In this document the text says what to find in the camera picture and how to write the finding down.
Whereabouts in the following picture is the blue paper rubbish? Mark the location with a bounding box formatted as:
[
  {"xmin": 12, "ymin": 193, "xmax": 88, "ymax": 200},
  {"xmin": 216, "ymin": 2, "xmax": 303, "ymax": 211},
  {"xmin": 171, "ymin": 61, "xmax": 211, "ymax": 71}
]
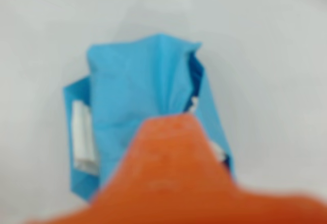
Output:
[{"xmin": 62, "ymin": 32, "xmax": 236, "ymax": 206}]

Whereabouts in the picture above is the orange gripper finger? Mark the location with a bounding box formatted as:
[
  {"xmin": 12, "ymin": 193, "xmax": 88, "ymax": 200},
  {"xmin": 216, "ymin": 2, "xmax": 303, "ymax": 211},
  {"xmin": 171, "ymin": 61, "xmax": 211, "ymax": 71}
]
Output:
[{"xmin": 25, "ymin": 113, "xmax": 327, "ymax": 224}]

